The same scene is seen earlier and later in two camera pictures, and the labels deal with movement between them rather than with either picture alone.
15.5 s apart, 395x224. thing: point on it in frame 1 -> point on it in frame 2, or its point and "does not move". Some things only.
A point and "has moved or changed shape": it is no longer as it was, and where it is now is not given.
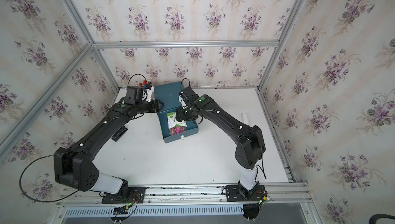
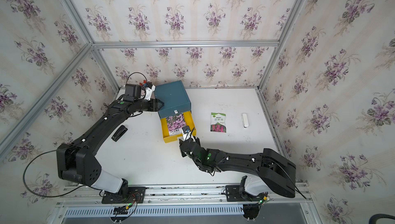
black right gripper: [179, 116] -> [181, 145]
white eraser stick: [245, 118] does not move
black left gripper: [155, 105] does not move
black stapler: [119, 133] does not move
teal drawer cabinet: [168, 94] does not move
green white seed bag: [174, 126] has moved or changed shape
